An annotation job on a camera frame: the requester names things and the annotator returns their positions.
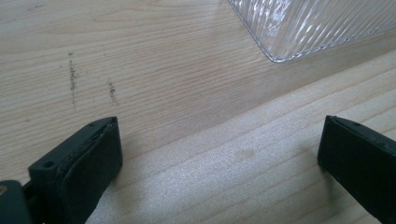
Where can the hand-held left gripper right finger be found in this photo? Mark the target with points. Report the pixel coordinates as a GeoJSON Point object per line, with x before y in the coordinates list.
{"type": "Point", "coordinates": [361, 158]}

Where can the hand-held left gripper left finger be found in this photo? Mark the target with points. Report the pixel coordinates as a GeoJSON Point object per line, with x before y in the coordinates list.
{"type": "Point", "coordinates": [81, 168]}

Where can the clear ribbed plastic tray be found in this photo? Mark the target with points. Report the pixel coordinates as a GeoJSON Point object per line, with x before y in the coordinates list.
{"type": "Point", "coordinates": [308, 25]}

